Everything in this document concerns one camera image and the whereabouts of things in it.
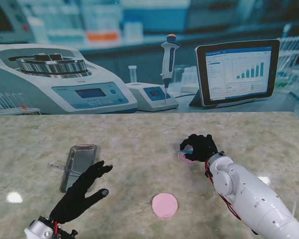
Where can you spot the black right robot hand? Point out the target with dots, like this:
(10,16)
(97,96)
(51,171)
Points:
(204,147)

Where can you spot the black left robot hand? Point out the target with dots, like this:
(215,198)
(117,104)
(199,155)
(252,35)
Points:
(74,201)

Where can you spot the blue round filter paper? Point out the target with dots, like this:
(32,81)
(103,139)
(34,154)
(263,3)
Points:
(187,150)

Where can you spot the pink culture dish lid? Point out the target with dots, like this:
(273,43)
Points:
(164,205)

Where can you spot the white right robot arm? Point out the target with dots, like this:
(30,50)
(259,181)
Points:
(251,196)

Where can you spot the blue round lid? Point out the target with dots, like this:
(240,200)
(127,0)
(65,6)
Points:
(188,162)

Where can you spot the stainless steel tray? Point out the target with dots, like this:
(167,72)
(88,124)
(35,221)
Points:
(79,156)

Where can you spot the printed laboratory backdrop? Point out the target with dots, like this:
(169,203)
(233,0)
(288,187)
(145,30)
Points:
(149,25)

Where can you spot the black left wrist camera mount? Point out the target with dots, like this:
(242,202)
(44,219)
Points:
(67,234)

